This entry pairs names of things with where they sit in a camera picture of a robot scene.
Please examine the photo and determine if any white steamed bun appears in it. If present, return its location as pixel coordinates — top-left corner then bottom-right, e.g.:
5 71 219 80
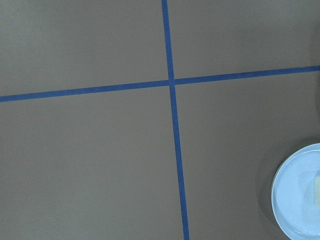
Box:
313 171 320 210

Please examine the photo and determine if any light blue round plate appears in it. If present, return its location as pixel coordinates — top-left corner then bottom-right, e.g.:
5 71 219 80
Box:
271 143 320 240

